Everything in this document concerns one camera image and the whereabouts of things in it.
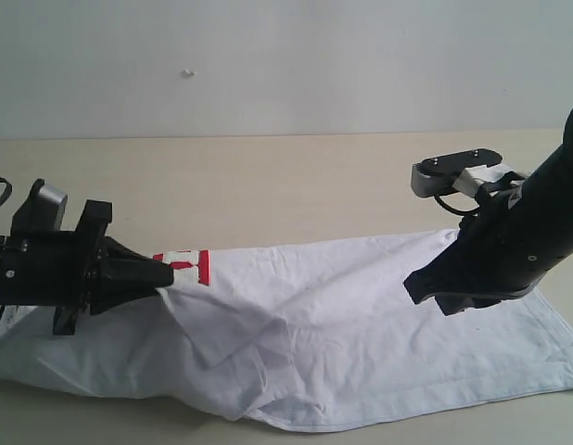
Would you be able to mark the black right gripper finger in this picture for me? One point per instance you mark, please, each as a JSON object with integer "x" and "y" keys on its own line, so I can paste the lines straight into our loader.
{"x": 454, "y": 302}
{"x": 435, "y": 280}

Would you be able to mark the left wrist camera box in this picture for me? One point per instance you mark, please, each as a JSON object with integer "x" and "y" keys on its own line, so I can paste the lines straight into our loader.
{"x": 42, "y": 211}

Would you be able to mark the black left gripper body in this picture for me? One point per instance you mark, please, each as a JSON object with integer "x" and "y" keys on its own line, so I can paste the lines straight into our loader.
{"x": 52, "y": 269}

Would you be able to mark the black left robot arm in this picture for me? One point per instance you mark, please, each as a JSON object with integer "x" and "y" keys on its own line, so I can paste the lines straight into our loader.
{"x": 83, "y": 270}

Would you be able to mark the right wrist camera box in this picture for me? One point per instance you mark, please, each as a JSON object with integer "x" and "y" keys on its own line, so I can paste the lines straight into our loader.
{"x": 466, "y": 172}

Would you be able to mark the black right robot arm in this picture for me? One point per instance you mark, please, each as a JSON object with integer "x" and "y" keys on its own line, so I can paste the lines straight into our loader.
{"x": 557, "y": 169}

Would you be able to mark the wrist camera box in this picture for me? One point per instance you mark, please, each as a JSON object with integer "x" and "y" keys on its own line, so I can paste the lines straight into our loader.
{"x": 42, "y": 211}
{"x": 466, "y": 172}

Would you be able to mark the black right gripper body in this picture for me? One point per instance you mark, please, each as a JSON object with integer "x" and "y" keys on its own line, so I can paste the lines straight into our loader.
{"x": 513, "y": 243}

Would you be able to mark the white t-shirt red Chinese patch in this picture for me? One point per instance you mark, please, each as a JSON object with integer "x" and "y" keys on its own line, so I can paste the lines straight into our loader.
{"x": 315, "y": 337}

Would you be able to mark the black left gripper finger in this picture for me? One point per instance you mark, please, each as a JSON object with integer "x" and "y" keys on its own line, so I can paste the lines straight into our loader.
{"x": 120, "y": 266}
{"x": 105, "y": 299}

